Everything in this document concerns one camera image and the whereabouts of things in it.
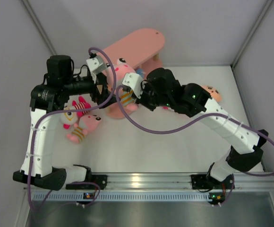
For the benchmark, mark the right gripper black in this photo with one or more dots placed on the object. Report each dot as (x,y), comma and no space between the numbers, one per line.
(144,87)

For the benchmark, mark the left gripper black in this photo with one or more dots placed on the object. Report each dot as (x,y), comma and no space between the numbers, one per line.
(100,79)

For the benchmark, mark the orange-head blue-body plush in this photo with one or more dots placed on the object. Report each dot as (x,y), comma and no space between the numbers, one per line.
(215,94)

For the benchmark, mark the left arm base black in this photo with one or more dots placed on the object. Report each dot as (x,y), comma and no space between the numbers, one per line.
(100,180)

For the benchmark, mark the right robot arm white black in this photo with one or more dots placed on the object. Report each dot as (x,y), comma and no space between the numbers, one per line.
(161,88)

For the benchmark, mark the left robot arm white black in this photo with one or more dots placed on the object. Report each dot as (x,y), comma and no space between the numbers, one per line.
(46,104)

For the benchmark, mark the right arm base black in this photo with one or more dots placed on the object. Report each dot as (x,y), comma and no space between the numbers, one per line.
(204,182)

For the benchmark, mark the pink three-tier shelf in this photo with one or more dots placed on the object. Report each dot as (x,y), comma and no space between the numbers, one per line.
(139,49)

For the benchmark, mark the left white glasses plush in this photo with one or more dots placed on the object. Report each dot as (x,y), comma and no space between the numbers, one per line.
(69,118)

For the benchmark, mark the white glasses plush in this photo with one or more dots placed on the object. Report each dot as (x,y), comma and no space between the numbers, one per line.
(69,118)
(166,108)

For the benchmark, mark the right white glasses plush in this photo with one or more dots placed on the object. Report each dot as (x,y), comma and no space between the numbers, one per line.
(166,108)

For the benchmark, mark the small pink frog plush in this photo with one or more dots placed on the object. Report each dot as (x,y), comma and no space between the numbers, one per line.
(86,125)

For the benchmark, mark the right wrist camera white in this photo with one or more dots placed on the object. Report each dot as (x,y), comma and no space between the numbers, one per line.
(133,81)

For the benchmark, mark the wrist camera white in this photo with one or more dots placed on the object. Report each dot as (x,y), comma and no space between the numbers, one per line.
(133,81)
(96,65)

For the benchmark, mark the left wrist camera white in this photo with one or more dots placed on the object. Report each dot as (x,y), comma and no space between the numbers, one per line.
(96,65)

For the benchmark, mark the slotted cable duct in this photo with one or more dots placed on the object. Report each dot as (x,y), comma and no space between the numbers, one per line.
(126,196)

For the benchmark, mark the aluminium mounting rail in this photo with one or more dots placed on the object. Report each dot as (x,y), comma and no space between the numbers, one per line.
(180,181)

